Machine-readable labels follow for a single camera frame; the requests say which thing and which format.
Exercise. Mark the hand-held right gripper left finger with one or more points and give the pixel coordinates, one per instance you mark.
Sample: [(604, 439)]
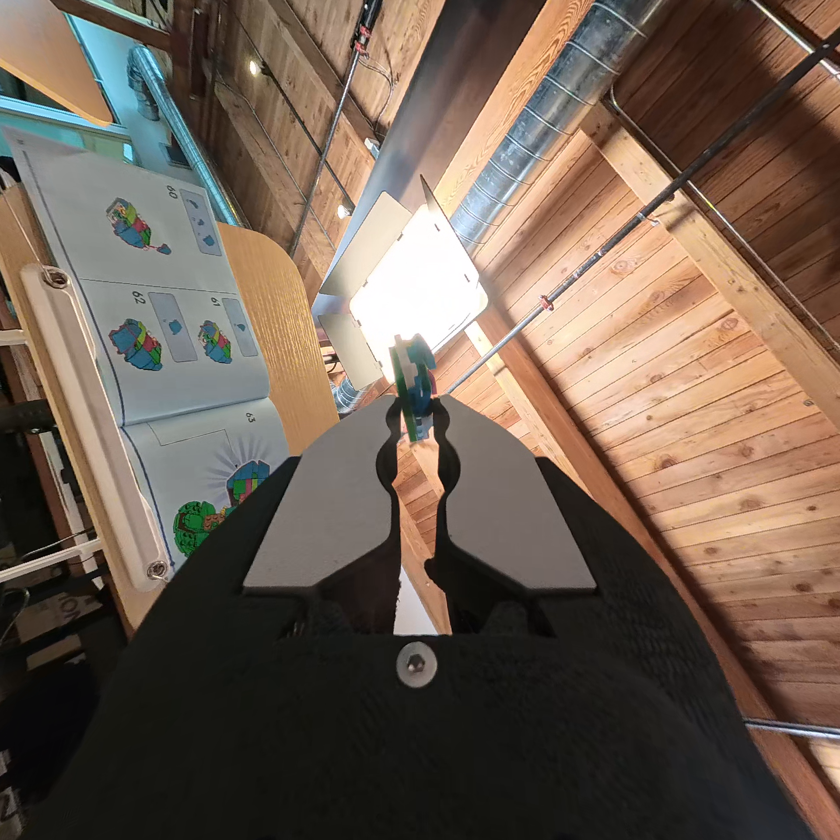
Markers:
[(315, 512)]

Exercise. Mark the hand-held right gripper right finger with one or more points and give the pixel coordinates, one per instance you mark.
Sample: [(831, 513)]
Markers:
[(512, 512)]

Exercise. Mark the small blue green lego assembly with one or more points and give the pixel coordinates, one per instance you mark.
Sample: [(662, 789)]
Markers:
[(412, 387)]

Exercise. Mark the open lego instruction booklet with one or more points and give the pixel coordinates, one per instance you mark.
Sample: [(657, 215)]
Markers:
[(164, 315)]

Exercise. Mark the wooden book stand board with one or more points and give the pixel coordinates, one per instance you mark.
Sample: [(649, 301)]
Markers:
[(275, 328)]

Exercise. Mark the long metal rod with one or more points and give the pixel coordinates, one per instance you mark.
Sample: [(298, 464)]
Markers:
[(546, 302)]

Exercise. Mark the studio light panel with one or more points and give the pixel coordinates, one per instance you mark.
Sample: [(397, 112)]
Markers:
[(420, 275)]

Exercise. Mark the threaded metal rod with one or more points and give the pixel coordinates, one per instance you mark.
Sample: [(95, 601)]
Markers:
[(794, 728)]

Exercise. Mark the metal ceiling conduit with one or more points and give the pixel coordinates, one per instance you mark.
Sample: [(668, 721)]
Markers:
[(326, 154)]

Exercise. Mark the thin grey metal conduit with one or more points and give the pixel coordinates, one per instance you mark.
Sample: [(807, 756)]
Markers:
[(722, 218)]

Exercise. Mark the white junction box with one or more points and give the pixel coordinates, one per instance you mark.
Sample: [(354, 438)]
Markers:
[(372, 145)]

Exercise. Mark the black ceiling fixture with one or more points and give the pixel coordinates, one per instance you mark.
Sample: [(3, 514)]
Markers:
[(364, 33)]

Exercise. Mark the pale wooden board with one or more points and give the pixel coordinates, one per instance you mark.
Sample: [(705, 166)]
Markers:
[(46, 52)]

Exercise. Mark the metal ceiling pipe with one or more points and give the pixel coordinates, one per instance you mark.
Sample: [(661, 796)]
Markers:
[(794, 29)]

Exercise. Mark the grey flexible duct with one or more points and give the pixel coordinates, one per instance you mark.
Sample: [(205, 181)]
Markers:
[(348, 394)]

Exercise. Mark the large spiral metal duct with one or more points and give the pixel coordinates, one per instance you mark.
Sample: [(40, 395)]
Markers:
[(544, 111)]

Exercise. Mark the small metal duct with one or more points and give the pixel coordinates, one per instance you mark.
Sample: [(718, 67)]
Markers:
[(177, 124)]

